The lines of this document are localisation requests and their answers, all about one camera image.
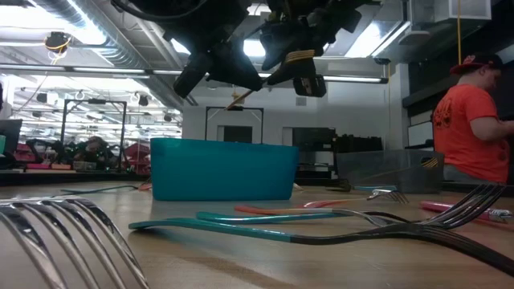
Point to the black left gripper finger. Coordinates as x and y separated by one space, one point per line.
237 64

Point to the black gantry frame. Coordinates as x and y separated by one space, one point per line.
63 132
235 108

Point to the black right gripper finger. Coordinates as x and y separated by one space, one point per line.
281 44
299 72

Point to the person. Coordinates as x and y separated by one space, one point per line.
462 120

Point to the translucent grey plastic bin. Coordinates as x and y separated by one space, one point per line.
381 168

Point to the black storage cabinets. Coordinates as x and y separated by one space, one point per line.
353 144

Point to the blue plastic bin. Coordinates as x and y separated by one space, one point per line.
225 172

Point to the long ceiling light bar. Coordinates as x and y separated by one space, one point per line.
100 70

